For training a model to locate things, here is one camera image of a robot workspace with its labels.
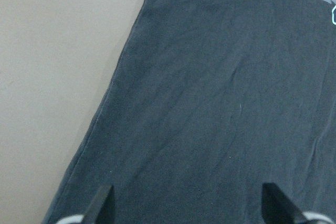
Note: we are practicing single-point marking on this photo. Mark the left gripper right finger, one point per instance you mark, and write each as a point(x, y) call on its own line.
point(278, 208)

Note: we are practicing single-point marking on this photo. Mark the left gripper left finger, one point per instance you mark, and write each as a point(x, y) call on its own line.
point(102, 207)

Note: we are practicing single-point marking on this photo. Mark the black graphic t-shirt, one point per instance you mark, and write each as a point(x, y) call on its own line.
point(209, 100)

